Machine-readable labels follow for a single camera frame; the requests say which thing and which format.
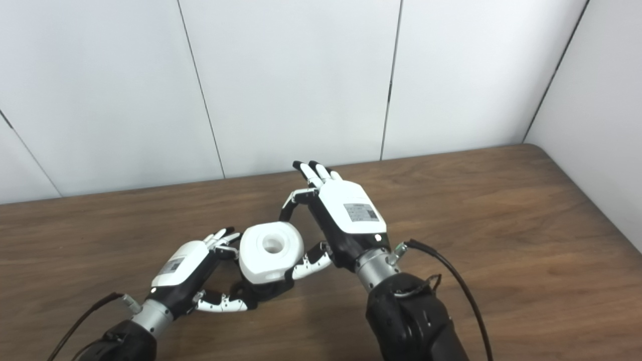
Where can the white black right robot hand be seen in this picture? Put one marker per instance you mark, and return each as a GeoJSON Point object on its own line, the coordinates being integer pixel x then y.
{"type": "Point", "coordinates": [348, 220]}

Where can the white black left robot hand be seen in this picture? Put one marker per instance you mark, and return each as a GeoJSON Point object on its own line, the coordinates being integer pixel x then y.
{"type": "Point", "coordinates": [183, 273]}

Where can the round white plastic piece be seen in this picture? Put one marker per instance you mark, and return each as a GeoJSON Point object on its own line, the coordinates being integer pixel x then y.
{"type": "Point", "coordinates": [271, 250]}

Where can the black plastic holder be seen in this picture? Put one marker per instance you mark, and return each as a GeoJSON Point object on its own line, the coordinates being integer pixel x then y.
{"type": "Point", "coordinates": [268, 291]}

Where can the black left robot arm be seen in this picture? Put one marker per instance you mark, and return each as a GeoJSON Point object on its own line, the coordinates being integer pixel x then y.
{"type": "Point", "coordinates": [130, 336]}

